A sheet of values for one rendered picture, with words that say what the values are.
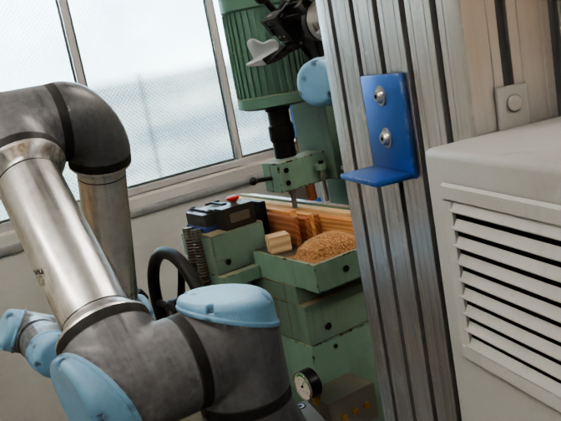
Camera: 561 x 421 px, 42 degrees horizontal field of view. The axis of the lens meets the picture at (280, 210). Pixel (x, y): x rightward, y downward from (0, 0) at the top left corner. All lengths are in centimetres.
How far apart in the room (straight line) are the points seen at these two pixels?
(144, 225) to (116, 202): 177
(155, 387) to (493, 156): 48
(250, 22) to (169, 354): 95
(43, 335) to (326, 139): 80
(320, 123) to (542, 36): 117
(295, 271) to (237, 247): 17
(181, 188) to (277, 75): 144
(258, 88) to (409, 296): 98
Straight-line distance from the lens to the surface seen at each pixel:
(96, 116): 107
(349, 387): 155
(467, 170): 47
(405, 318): 72
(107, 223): 117
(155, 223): 294
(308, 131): 175
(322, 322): 154
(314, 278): 143
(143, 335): 83
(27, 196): 96
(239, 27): 162
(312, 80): 113
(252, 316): 84
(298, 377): 149
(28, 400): 290
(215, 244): 156
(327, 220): 161
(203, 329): 84
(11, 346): 135
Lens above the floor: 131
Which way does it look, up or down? 12 degrees down
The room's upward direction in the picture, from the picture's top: 11 degrees counter-clockwise
